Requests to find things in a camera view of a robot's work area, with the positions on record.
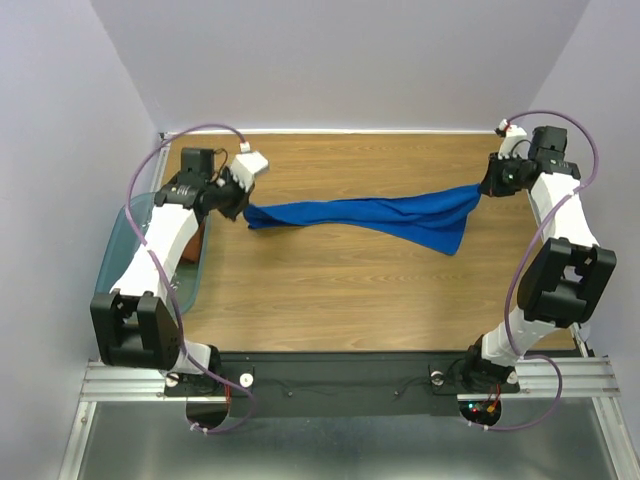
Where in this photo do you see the brown towel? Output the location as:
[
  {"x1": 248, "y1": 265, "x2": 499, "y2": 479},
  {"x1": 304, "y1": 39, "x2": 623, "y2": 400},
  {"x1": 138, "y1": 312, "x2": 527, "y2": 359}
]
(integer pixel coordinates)
[{"x1": 181, "y1": 226, "x2": 204, "y2": 264}]

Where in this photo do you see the blue towel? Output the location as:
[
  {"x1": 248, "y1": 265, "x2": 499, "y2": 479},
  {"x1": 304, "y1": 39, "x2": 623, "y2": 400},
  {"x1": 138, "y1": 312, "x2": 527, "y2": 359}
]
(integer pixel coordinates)
[{"x1": 243, "y1": 184, "x2": 481, "y2": 255}]

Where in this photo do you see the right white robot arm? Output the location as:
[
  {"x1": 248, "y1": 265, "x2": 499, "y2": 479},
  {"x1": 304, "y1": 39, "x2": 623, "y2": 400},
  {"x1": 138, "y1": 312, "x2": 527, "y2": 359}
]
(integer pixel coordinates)
[{"x1": 460, "y1": 120, "x2": 617, "y2": 392}]

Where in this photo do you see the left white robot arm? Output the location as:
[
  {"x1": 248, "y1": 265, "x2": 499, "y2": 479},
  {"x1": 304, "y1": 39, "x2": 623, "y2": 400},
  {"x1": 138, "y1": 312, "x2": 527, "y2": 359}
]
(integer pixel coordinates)
[{"x1": 90, "y1": 143, "x2": 269, "y2": 394}]

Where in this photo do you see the teal plastic bin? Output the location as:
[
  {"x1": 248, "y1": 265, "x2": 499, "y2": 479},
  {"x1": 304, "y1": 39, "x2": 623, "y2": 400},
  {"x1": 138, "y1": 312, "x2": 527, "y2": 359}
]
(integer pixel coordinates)
[{"x1": 95, "y1": 193, "x2": 211, "y2": 314}]

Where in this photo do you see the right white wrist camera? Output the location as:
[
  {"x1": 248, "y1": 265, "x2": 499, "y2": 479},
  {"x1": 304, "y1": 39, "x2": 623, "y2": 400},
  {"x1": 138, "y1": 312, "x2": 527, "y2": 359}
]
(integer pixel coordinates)
[{"x1": 495, "y1": 119, "x2": 529, "y2": 159}]

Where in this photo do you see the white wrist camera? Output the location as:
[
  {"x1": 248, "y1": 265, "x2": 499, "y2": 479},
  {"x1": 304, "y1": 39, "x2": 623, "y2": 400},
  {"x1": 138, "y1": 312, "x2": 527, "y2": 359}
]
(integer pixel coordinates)
[
  {"x1": 229, "y1": 142, "x2": 269, "y2": 192},
  {"x1": 495, "y1": 119, "x2": 529, "y2": 159}
]

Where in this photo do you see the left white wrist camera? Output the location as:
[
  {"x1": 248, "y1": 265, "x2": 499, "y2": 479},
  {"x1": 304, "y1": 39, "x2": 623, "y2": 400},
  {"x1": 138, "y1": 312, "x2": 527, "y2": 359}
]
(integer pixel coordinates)
[{"x1": 229, "y1": 142, "x2": 269, "y2": 192}]

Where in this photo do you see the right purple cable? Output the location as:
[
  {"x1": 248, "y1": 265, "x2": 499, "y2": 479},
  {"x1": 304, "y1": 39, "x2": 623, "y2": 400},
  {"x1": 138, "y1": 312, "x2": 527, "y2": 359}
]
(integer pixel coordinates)
[{"x1": 494, "y1": 110, "x2": 601, "y2": 432}]

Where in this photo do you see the purple cable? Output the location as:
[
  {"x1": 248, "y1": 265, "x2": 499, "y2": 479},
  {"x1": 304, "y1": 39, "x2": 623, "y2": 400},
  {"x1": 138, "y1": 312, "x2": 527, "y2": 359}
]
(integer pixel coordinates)
[
  {"x1": 494, "y1": 110, "x2": 601, "y2": 432},
  {"x1": 123, "y1": 123, "x2": 257, "y2": 435}
]

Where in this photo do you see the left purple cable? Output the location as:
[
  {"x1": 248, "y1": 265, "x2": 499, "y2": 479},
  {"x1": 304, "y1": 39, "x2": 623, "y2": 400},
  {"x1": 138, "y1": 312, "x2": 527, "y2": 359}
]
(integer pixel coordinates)
[{"x1": 123, "y1": 123, "x2": 257, "y2": 435}]

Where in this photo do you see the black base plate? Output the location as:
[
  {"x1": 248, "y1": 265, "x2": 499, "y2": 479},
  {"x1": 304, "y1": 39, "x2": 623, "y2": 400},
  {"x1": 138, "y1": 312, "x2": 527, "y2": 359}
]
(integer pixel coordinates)
[{"x1": 164, "y1": 351, "x2": 519, "y2": 418}]

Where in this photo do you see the aluminium frame rail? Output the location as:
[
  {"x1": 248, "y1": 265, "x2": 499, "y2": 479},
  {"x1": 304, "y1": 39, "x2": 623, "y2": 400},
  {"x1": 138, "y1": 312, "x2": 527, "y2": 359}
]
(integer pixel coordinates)
[{"x1": 80, "y1": 357, "x2": 620, "y2": 403}]

